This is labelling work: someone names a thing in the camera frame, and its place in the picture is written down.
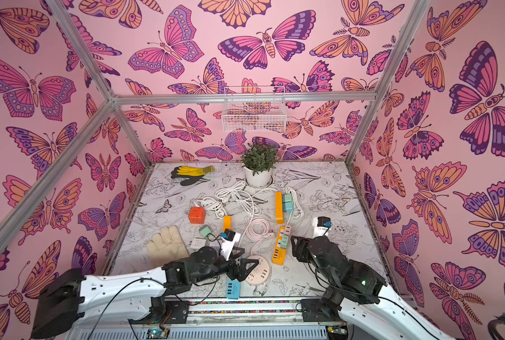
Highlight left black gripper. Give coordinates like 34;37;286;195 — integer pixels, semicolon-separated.
192;246;259;286

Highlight blue power strip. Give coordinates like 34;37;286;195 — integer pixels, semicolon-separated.
226;279;241;300

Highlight pink round socket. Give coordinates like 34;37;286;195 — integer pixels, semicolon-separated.
245;255;271;286

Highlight small yellow power strip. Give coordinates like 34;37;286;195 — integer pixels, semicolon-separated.
272;227;287;266

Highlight white USB charger plug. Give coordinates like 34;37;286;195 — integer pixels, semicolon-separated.
190;238;207;250

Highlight green USB charger plug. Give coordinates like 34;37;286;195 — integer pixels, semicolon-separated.
199;225;212;239

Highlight orange cube socket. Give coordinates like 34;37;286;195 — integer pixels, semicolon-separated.
188;206;206;225

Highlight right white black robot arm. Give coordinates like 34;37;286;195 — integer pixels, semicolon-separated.
291;236;453;339

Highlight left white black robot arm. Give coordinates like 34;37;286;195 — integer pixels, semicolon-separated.
31;246;260;339

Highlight green plug on small strip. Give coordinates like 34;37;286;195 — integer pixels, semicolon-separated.
277;235;289;249

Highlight blue plug on rear strip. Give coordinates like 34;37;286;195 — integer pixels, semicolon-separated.
283;202;294;213

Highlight orange power strip rear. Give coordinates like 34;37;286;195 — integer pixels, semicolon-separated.
275;191;284;225

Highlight beige cloth glove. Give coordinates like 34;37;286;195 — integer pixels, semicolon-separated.
146;226;189;267

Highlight yellow black work gloves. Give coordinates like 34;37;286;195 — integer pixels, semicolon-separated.
171;166;214;186

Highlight potted green plant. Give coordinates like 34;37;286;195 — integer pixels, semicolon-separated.
241;143;277;188

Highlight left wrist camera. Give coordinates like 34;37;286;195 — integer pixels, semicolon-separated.
221;229;241;261

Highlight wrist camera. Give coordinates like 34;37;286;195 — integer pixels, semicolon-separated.
221;229;241;261
312;216;333;238

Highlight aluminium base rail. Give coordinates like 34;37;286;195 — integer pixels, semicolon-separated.
65;297;419;340

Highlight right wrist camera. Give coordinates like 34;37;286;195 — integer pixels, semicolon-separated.
312;216;333;238

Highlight white cable bundle left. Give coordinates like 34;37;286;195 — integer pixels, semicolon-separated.
194;197;228;220

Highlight white coiled cable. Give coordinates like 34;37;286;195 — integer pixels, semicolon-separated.
213;180;304;222

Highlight white wire basket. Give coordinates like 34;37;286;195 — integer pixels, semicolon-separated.
220;86;287;133

